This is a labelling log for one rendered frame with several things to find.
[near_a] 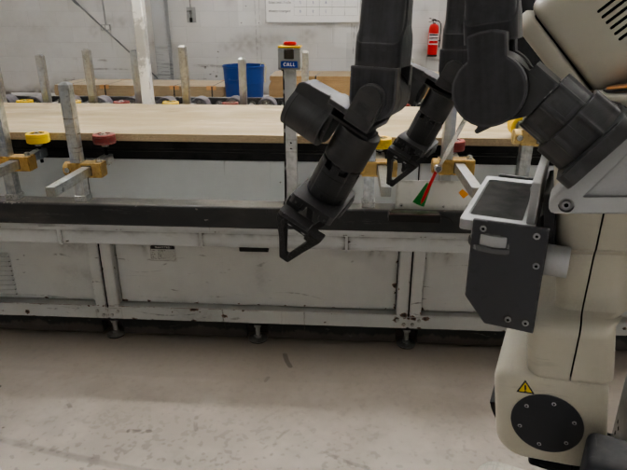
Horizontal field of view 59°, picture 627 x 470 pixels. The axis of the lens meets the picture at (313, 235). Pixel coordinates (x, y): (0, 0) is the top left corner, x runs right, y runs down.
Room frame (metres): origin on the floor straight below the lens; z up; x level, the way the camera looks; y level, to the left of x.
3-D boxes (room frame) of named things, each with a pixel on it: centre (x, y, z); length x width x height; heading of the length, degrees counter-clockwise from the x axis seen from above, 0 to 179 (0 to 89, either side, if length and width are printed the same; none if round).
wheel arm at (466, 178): (1.71, -0.47, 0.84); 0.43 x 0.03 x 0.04; 176
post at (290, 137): (1.82, 0.07, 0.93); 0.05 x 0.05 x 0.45; 86
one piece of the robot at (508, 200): (0.82, -0.33, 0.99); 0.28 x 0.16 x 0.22; 155
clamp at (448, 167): (1.79, -0.46, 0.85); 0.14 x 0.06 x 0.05; 86
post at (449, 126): (1.79, -0.44, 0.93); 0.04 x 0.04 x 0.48; 86
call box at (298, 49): (1.82, 0.07, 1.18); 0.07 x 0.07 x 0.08; 86
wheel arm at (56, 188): (1.81, 0.77, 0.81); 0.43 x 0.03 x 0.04; 176
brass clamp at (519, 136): (1.77, -0.71, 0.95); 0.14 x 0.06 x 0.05; 86
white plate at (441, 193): (1.77, -0.40, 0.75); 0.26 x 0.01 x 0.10; 86
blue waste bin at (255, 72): (7.51, 0.90, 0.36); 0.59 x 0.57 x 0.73; 176
